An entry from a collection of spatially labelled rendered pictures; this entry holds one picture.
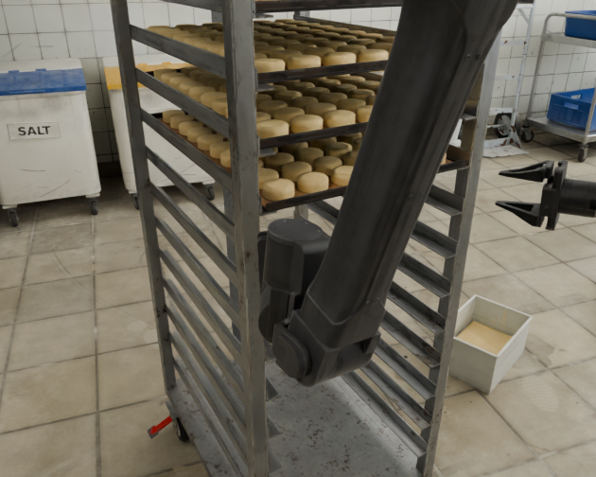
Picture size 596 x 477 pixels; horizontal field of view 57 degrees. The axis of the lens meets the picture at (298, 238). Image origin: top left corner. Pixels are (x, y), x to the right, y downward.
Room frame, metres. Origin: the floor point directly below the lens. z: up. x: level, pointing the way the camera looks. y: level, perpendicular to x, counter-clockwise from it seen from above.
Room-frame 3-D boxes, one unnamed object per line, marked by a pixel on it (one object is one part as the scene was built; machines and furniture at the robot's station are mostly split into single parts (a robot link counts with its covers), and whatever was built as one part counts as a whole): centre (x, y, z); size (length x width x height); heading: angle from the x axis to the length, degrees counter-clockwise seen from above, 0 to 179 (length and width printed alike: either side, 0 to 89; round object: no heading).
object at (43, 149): (2.98, 1.42, 0.38); 0.64 x 0.54 x 0.77; 21
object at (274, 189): (0.80, 0.03, 0.96); 0.05 x 0.05 x 0.02
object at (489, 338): (1.57, -0.65, 0.08); 0.30 x 0.22 x 0.16; 139
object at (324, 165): (0.91, -0.05, 0.96); 0.05 x 0.05 x 0.02
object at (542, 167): (0.86, -0.38, 0.95); 0.09 x 0.07 x 0.07; 60
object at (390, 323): (1.22, -0.14, 0.51); 0.64 x 0.03 x 0.03; 30
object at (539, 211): (0.85, -0.38, 0.92); 0.09 x 0.07 x 0.07; 60
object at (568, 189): (0.82, -0.44, 0.94); 0.07 x 0.07 x 0.10; 60
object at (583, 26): (4.00, -2.04, 0.87); 0.40 x 0.30 x 0.16; 22
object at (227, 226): (1.02, 0.20, 0.87); 0.64 x 0.03 x 0.03; 30
